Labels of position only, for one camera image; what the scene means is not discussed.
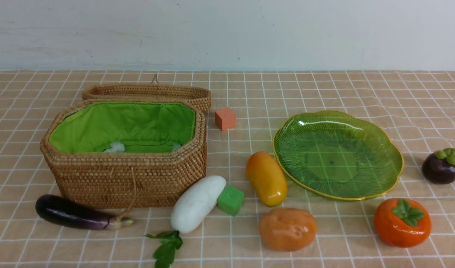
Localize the orange foam cube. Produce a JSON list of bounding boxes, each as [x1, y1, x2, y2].
[[214, 107, 237, 131]]

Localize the woven wicker basket lid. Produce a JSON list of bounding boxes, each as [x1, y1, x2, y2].
[[81, 74, 211, 112]]

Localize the woven wicker basket green lining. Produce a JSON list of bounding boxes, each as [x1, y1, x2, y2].
[[40, 98, 208, 210]]

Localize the beige checkered tablecloth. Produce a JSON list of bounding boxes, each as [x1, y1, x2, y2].
[[0, 70, 455, 268]]

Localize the green foam cube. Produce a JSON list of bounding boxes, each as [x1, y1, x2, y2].
[[217, 185, 244, 217]]

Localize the white toy radish green leaves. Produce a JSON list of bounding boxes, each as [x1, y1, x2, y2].
[[145, 175, 226, 268]]

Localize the dark purple toy mangosteen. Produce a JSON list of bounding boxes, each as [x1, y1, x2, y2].
[[422, 148, 455, 185]]

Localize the orange brown toy potato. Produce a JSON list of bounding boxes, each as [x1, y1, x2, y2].
[[258, 207, 317, 252]]

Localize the yellow orange toy mango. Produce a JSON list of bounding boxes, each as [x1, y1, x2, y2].
[[246, 151, 288, 207]]

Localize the orange toy persimmon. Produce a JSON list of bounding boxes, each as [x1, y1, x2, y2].
[[373, 198, 432, 248]]

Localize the green glass leaf plate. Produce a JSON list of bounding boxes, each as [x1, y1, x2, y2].
[[273, 110, 404, 201]]

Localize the purple toy eggplant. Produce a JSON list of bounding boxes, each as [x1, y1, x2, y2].
[[35, 194, 134, 230]]

